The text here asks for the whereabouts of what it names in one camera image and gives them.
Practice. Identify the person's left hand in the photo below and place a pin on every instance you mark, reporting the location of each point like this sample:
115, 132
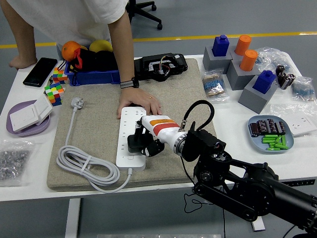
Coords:
136, 96

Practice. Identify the person's right hand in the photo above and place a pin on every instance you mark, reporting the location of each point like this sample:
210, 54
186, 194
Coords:
23, 62

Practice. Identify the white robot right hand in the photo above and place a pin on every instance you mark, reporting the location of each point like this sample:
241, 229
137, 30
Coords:
163, 129

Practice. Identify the black plug adapter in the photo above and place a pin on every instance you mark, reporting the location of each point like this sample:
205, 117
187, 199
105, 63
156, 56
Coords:
133, 146

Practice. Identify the white power strip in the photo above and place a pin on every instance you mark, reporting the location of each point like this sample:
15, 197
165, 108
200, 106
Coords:
121, 158

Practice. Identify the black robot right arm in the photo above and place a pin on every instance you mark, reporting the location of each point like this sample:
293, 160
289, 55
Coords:
247, 183

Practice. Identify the person's left forearm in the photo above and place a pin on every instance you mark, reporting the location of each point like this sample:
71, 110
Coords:
123, 49

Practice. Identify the person's right forearm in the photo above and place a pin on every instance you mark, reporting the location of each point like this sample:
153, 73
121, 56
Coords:
22, 37

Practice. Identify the black wristwatch grey band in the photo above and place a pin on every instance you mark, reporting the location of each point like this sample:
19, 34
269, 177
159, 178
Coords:
130, 83

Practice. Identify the black smartphone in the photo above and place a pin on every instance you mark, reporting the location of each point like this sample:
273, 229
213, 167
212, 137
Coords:
39, 72

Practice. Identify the grey-brown mat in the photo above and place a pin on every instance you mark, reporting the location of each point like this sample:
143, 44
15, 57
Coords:
99, 99

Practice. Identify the colourful puzzle cube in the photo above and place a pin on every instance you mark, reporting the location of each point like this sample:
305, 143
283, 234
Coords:
54, 94
59, 75

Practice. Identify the blue plastic bin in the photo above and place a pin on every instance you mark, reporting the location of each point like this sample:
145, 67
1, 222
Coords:
94, 77

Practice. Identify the orange fruit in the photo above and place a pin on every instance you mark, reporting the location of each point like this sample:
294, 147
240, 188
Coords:
69, 49

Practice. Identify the black pouch red trim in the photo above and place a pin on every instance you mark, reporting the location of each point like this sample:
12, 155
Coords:
99, 62

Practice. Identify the yellow lemon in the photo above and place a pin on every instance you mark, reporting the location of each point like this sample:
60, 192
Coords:
99, 46

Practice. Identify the person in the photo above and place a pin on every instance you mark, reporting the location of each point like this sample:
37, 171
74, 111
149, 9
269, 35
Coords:
74, 17

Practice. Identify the purple plate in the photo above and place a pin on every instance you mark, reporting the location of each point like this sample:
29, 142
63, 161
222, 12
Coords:
37, 129

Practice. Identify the grey block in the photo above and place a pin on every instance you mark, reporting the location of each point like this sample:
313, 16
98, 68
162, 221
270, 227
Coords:
233, 57
250, 99
213, 63
237, 79

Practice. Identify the dark brown capacitor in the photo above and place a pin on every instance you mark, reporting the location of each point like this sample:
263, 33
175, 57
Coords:
281, 127
253, 130
262, 127
271, 126

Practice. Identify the black office chair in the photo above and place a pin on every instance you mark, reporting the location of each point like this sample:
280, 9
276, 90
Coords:
133, 6

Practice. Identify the blue-grey plate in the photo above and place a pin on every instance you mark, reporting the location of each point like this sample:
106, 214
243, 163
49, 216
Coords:
257, 143

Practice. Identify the blue square peg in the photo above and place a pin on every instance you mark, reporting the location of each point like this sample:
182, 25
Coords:
263, 83
220, 47

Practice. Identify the clear bag of metal nuts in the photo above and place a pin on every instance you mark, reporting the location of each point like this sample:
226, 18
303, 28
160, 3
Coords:
12, 161

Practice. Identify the green cylinder piece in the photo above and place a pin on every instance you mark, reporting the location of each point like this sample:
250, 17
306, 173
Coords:
273, 148
283, 140
283, 146
270, 136
268, 140

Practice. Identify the orange cylinder peg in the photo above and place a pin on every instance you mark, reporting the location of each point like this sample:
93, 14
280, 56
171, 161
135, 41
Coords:
248, 60
242, 44

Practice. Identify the clear plastic bag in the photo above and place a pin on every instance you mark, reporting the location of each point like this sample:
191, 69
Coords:
280, 110

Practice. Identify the white table leg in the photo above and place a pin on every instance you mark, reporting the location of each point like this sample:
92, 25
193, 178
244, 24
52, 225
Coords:
72, 218
258, 226

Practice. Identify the black capacitor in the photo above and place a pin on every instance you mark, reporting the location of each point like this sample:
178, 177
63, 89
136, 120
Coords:
281, 69
282, 78
288, 81

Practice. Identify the crumpled clear plastic bags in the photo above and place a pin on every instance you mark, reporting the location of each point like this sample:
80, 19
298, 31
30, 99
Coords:
270, 55

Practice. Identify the clear bag of blue resistors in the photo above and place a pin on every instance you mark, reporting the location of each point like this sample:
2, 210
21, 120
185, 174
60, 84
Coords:
303, 90

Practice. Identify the black table control panel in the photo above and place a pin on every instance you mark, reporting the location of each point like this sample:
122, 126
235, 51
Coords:
299, 183

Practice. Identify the white wall switch panel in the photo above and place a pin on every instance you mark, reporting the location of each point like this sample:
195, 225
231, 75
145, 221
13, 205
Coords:
23, 119
44, 109

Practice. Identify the white wall socket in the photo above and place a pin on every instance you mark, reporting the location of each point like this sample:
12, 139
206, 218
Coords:
302, 125

